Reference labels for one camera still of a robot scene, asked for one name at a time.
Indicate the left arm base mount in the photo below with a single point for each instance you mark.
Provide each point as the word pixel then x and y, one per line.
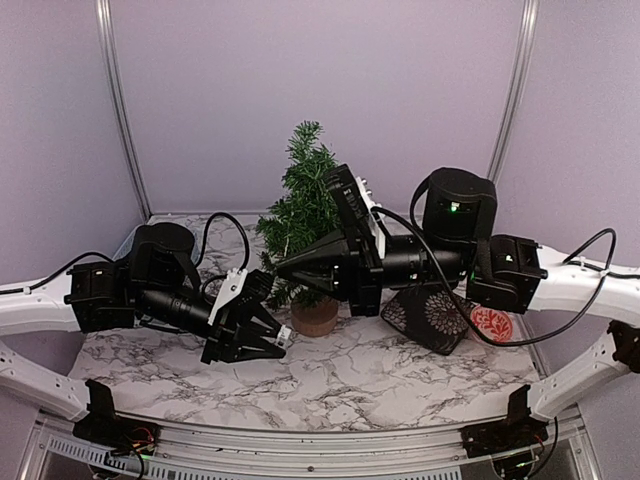
pixel 122 434

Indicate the small green christmas tree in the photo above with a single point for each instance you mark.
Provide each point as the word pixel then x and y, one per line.
pixel 304 214

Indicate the aluminium frame post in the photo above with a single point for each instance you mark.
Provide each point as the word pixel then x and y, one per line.
pixel 516 86
pixel 114 80

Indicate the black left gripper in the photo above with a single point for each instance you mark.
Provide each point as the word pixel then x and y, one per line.
pixel 236 319

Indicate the left aluminium frame post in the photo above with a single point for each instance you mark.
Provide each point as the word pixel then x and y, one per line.
pixel 114 80

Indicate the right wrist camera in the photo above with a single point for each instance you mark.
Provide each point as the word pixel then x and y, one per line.
pixel 353 213

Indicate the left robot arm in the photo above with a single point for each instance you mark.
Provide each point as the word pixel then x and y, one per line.
pixel 157 279

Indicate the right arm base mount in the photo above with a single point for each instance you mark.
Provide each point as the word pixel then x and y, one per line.
pixel 498 436

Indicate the red white patterned bowl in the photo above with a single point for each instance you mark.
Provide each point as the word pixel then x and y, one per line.
pixel 494 324

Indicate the black floral rectangular plate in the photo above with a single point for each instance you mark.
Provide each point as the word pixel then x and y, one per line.
pixel 428 317

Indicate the light blue plastic basket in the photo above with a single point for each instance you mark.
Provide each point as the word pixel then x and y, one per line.
pixel 125 247

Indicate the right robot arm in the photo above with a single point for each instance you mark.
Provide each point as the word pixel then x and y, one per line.
pixel 453 243

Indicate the right aluminium frame post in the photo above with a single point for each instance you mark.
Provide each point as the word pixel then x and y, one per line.
pixel 516 86

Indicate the clear string ornament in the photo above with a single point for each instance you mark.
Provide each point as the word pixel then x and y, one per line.
pixel 285 332

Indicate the aluminium front rail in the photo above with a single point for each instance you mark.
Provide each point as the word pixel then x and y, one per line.
pixel 191 451

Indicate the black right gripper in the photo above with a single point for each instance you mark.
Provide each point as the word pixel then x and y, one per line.
pixel 357 273

